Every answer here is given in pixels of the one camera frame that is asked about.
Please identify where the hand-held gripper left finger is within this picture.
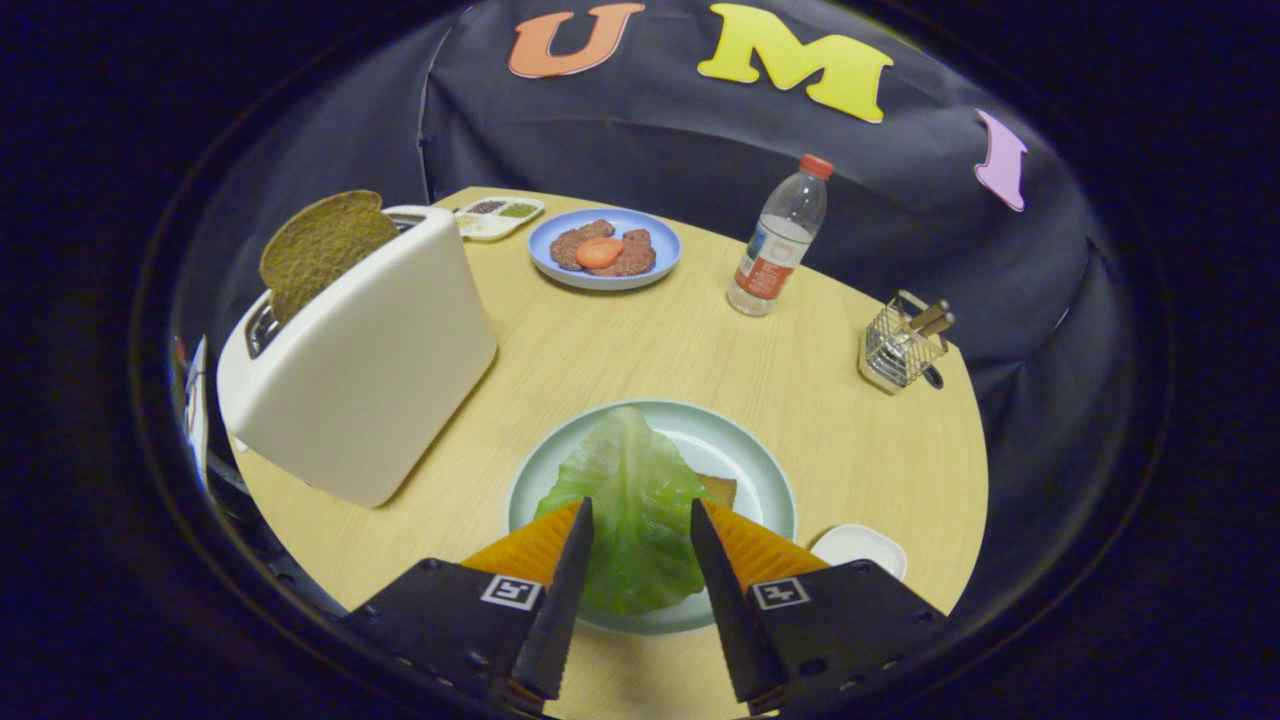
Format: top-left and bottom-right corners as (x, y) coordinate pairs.
(345, 497), (596, 713)

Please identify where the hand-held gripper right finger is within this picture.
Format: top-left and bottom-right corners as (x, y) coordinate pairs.
(690, 498), (947, 716)

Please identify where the green lettuce leaf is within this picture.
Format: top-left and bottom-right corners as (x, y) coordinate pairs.
(535, 406), (713, 617)

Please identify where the brown toast slice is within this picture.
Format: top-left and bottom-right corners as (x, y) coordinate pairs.
(259, 190), (401, 326)

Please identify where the white square plate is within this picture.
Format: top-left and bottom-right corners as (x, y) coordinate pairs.
(810, 524), (908, 582)

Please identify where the pale green round plate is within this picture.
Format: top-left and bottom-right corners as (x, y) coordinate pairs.
(506, 400), (798, 635)

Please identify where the white toaster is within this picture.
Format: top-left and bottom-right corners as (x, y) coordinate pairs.
(217, 205), (498, 509)

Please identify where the blue round plate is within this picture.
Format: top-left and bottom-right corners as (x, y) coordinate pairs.
(527, 208), (683, 292)

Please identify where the brown meat patty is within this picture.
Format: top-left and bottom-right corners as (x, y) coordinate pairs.
(549, 219), (617, 272)
(604, 229), (658, 278)

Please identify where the clear plastic water bottle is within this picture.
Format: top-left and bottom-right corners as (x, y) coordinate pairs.
(727, 154), (835, 318)

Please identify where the white compartment seasoning tray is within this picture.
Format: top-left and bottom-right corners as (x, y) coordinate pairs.
(453, 196), (546, 242)

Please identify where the metal wire utensil holder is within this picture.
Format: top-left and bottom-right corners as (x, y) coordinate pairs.
(858, 290), (951, 396)

